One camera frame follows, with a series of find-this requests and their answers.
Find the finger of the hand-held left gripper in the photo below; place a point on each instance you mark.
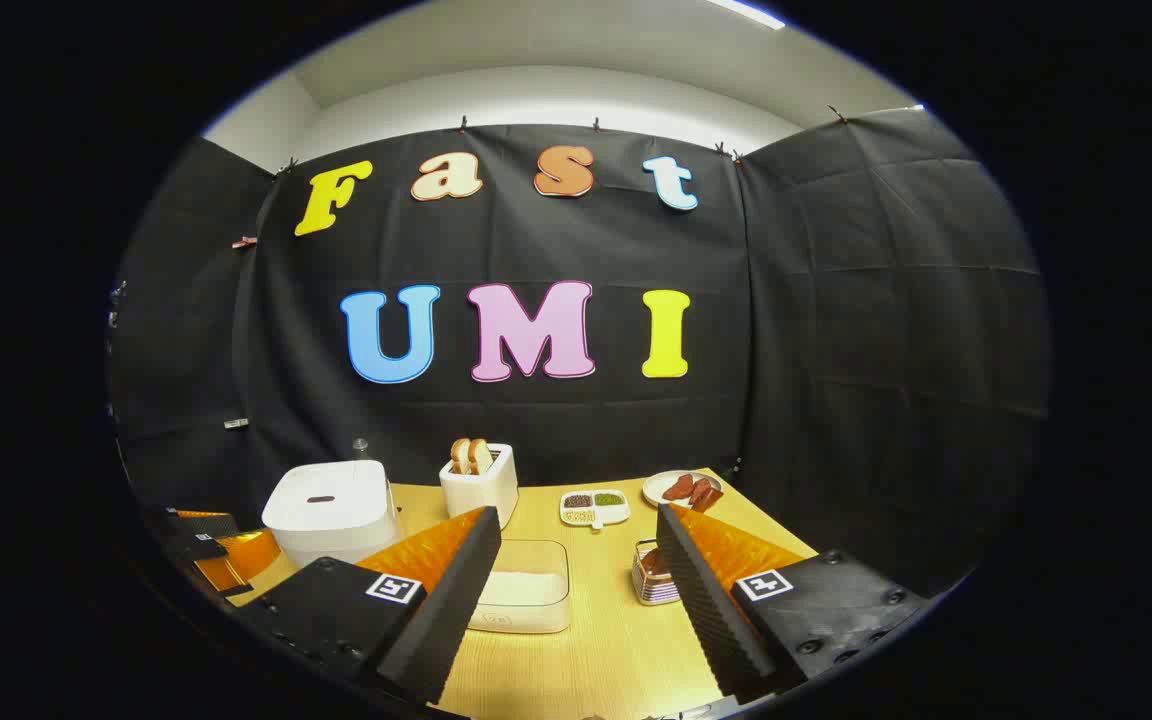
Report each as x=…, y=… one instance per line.
x=246, y=555
x=186, y=525

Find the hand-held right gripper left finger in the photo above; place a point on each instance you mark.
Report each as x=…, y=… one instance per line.
x=446, y=610

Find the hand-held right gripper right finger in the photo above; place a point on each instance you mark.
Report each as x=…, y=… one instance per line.
x=711, y=610

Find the brown wooden spoon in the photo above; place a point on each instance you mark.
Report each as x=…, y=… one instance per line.
x=654, y=562

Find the white rice cooker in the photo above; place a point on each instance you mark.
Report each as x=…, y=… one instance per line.
x=326, y=520

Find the clear rice container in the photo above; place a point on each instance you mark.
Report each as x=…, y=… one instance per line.
x=536, y=555

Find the white toaster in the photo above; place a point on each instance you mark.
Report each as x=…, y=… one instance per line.
x=481, y=495

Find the red meat piece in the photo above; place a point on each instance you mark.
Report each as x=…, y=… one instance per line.
x=678, y=487
x=699, y=488

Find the white round plate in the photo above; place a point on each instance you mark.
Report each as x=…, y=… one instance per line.
x=656, y=491

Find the white divided dish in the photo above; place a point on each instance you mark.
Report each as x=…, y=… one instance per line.
x=616, y=515

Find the green mung beans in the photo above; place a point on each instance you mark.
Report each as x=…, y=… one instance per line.
x=608, y=498

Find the bread slice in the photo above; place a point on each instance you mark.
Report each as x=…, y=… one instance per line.
x=481, y=456
x=459, y=455

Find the yellow soybeans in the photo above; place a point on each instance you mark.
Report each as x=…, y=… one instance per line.
x=580, y=516

